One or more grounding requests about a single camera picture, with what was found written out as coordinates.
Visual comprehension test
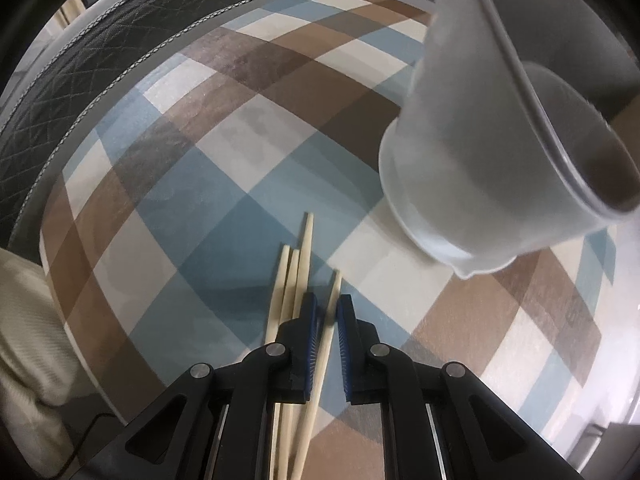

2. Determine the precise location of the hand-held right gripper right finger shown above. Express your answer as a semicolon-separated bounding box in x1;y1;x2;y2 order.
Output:
336;295;583;480

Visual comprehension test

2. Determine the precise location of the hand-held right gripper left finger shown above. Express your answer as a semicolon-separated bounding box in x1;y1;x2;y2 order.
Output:
65;294;318;480

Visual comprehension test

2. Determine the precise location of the wooden chopstick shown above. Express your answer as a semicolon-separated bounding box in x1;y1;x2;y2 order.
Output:
294;213;315;319
277;249;301;480
290;270;343;480
263;245;291;480

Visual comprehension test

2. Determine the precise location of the white plastic cup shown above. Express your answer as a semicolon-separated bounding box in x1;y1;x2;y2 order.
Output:
378;0;637;279

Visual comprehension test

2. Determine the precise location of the checkered blue brown rug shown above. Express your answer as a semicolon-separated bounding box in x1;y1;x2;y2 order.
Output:
39;0;618;461

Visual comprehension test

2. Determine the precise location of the beige woven cloth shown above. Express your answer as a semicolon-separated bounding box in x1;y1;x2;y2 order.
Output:
0;247;121;480

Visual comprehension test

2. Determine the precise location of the grey quilted mattress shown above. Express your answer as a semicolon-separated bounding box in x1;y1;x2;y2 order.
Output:
0;0;386;211

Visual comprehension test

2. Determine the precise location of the black cable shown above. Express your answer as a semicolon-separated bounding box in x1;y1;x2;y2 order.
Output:
52;412;118;478

